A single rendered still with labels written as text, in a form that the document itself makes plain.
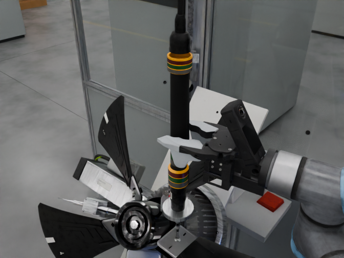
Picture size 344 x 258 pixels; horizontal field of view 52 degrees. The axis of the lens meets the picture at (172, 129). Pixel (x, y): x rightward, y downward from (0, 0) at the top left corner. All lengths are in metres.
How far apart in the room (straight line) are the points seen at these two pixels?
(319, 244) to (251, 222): 0.78
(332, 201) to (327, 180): 0.03
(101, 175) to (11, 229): 1.63
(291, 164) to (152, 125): 1.32
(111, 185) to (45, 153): 2.24
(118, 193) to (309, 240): 0.64
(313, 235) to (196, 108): 0.64
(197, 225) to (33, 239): 1.78
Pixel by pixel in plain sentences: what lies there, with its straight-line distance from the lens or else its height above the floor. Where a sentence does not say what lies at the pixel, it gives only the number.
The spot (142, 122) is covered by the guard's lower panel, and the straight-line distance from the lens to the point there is 1.91.
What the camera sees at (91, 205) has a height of 1.09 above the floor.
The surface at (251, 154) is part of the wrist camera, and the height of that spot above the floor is 1.51.
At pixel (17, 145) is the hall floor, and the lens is 3.56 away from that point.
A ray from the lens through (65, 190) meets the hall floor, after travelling 2.90.
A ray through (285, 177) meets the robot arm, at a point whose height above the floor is 1.50.
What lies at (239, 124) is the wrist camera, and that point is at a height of 1.56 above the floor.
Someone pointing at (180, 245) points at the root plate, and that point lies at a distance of 0.88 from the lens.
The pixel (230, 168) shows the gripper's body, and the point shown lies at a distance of 0.62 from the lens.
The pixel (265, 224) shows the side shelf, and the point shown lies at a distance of 1.41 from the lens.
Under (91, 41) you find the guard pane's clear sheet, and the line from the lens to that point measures 2.01.
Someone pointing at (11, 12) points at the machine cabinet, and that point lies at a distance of 6.50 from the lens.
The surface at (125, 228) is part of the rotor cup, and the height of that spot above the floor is 1.21.
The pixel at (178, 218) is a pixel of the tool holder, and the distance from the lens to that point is 0.78.
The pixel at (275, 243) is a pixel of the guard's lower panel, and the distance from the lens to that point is 1.78.
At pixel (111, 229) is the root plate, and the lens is 0.99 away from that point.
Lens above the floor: 1.87
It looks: 32 degrees down
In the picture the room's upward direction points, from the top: straight up
